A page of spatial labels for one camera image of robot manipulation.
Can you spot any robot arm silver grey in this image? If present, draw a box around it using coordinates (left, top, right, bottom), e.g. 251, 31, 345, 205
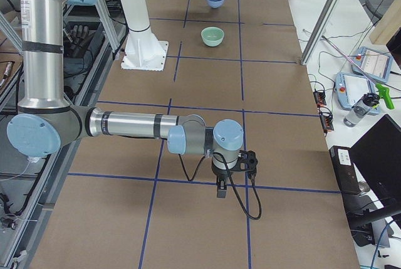
7, 0, 243, 198

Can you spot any far blue teach pendant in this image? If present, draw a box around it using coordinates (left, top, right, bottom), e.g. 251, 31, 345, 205
350, 46, 393, 84

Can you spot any black mini computer box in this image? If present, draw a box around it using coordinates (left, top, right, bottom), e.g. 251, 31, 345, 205
329, 145, 361, 195

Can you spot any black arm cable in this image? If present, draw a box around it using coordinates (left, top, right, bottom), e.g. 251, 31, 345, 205
177, 152, 262, 220

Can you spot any wooden plank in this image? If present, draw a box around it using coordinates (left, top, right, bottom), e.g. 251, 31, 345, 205
369, 0, 400, 45

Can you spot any near blue teach pendant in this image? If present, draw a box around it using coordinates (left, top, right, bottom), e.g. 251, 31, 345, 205
335, 72, 375, 110

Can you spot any blue teach pendant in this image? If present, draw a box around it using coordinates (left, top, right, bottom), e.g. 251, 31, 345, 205
335, 72, 375, 110
350, 46, 393, 84

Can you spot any aluminium frame post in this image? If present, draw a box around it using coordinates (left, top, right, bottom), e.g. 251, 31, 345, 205
300, 0, 339, 65

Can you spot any grey office chair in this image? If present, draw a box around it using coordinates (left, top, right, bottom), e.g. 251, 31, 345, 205
365, 0, 395, 19

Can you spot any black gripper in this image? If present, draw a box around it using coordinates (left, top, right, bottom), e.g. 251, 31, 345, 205
211, 163, 232, 198

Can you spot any orange black usb hub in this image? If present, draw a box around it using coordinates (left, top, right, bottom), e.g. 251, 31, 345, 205
313, 90, 326, 107

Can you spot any brown paper table mat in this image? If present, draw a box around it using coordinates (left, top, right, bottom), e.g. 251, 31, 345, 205
30, 0, 361, 269

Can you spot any black computer monitor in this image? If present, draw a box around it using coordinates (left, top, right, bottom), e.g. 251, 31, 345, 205
348, 114, 400, 229

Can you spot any green ceramic bowl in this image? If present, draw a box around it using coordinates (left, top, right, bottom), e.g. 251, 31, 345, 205
200, 26, 225, 47

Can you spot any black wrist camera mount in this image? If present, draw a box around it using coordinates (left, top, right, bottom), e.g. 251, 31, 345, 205
231, 150, 258, 180

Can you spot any metal reacher grabber tool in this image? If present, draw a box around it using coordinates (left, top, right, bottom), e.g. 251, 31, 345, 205
321, 35, 395, 110

